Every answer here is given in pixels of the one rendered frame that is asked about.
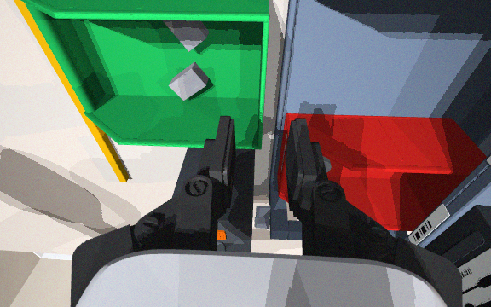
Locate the grey rectangular block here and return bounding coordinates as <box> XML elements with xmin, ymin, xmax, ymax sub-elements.
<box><xmin>169</xmin><ymin>62</ymin><xmax>209</xmax><ymax>101</ymax></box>

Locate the grey disc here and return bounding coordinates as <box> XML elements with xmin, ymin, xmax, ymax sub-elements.
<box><xmin>323</xmin><ymin>156</ymin><xmax>332</xmax><ymax>173</ymax></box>

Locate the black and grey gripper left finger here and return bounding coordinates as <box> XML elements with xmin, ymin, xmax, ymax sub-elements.
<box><xmin>71</xmin><ymin>116</ymin><xmax>236</xmax><ymax>307</ymax></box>

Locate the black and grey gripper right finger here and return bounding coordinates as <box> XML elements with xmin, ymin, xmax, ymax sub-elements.
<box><xmin>285</xmin><ymin>118</ymin><xmax>463</xmax><ymax>307</ymax></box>

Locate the dark blue metal shelf rack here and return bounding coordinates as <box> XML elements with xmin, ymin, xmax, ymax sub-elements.
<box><xmin>254</xmin><ymin>0</ymin><xmax>491</xmax><ymax>248</ymax></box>

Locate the dark grey case with orange latches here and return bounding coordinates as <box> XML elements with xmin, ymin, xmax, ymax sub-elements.
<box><xmin>425</xmin><ymin>206</ymin><xmax>491</xmax><ymax>307</ymax></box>

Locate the yellow bar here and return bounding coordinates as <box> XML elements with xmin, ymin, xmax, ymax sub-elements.
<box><xmin>14</xmin><ymin>0</ymin><xmax>129</xmax><ymax>182</ymax></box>

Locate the dark grey block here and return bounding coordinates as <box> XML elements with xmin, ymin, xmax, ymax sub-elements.
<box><xmin>163</xmin><ymin>20</ymin><xmax>209</xmax><ymax>51</ymax></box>

